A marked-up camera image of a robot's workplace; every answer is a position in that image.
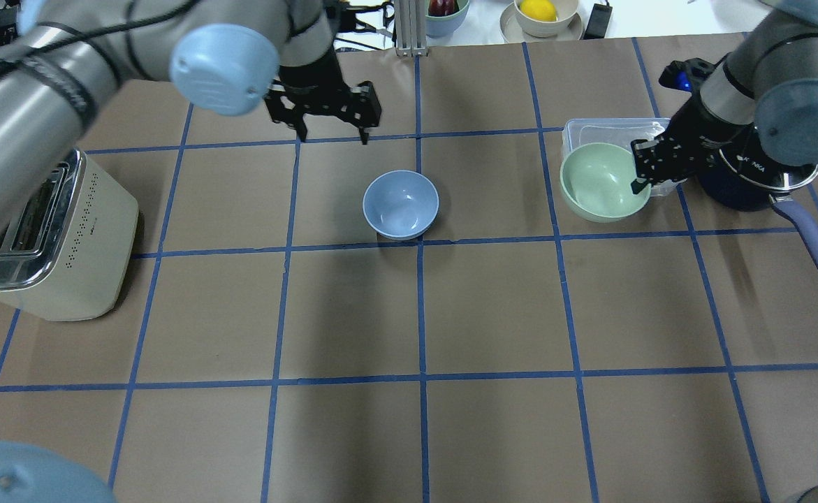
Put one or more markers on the aluminium frame post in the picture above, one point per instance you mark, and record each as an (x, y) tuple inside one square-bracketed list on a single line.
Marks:
[(411, 28)]

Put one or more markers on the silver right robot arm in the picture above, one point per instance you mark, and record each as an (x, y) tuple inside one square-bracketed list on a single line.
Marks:
[(770, 82)]

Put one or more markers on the black power adapter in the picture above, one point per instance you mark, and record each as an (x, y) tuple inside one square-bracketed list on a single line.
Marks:
[(598, 21)]

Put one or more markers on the cream toaster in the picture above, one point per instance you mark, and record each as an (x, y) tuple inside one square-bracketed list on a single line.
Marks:
[(65, 255)]

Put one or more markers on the beige plate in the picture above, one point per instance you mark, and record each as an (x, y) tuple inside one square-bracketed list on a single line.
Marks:
[(512, 32)]

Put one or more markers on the light blue bowl with food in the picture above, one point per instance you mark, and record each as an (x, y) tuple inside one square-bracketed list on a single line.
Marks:
[(444, 17)]

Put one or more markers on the green bowl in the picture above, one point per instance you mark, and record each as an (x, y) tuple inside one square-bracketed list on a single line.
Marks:
[(596, 183)]

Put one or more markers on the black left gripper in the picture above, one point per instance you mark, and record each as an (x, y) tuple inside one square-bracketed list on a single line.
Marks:
[(316, 75)]

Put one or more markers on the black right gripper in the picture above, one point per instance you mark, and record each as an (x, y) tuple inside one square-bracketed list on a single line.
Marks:
[(703, 134)]

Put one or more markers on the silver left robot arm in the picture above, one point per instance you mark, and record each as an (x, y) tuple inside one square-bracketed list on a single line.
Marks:
[(72, 57)]

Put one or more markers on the blue saucepan with lid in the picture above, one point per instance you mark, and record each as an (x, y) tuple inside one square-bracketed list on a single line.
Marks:
[(742, 177)]

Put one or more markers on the beige bowl with lemon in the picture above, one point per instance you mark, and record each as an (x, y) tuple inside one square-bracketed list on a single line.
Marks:
[(549, 19)]

